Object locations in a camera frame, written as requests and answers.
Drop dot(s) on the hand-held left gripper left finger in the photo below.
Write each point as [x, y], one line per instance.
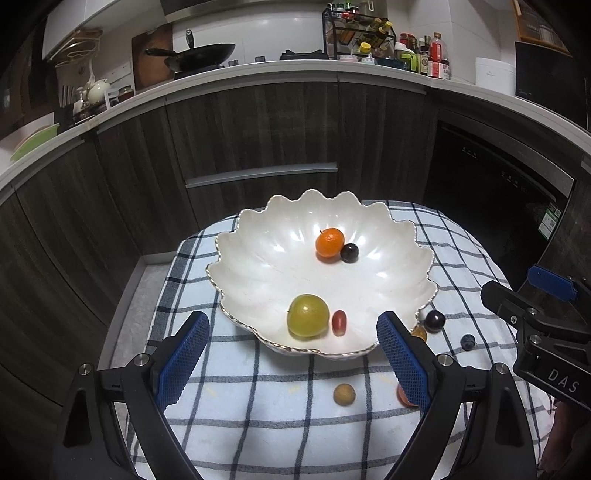
[184, 357]

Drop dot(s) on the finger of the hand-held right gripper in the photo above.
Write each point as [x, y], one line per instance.
[551, 279]
[508, 302]

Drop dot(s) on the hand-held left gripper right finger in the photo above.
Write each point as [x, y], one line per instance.
[401, 360]

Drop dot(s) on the brown longan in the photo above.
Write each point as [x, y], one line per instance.
[419, 333]
[344, 395]

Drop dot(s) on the small orange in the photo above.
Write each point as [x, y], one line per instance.
[404, 397]
[330, 244]

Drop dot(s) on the dark purple grape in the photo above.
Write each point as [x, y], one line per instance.
[434, 321]
[350, 253]

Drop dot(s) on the blueberry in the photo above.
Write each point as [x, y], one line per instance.
[467, 342]

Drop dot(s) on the red grape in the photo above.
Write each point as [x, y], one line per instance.
[339, 322]

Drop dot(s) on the yellow-green apple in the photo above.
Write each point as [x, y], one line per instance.
[308, 317]

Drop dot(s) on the white scalloped bowl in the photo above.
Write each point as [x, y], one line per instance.
[258, 277]

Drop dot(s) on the person's right forearm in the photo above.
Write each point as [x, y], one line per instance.
[570, 443]

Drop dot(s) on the black built-in dishwasher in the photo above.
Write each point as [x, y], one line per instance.
[485, 194]

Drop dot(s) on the blue checked white cloth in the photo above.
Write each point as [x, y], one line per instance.
[300, 424]

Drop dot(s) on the black microwave oven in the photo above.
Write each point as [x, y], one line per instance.
[545, 78]

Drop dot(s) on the white round container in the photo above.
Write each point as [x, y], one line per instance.
[495, 76]

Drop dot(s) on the dark wood base cabinets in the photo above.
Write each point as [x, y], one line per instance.
[254, 129]

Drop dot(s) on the row of condiment bottles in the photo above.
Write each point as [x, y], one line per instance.
[429, 57]

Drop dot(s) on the wooden glass door cabinet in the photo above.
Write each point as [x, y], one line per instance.
[540, 23]

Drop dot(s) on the green plastic basin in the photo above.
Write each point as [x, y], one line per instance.
[34, 143]

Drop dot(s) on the black dish rack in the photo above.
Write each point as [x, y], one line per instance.
[78, 115]

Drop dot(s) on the brown glass jar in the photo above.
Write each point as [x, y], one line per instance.
[126, 93]

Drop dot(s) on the white teapot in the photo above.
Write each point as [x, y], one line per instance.
[98, 92]

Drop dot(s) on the black gas stove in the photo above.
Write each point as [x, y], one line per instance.
[198, 72]

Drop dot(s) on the wooden cutting board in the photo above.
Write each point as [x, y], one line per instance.
[150, 64]

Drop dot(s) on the black wok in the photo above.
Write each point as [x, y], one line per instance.
[203, 55]

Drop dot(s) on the dark wood framed window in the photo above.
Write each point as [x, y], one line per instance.
[18, 92]

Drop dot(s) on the black range hood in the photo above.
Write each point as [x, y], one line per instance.
[240, 7]

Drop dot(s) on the white wall socket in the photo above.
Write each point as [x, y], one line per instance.
[120, 71]

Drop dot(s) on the white wall cabinet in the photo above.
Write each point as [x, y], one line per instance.
[92, 21]

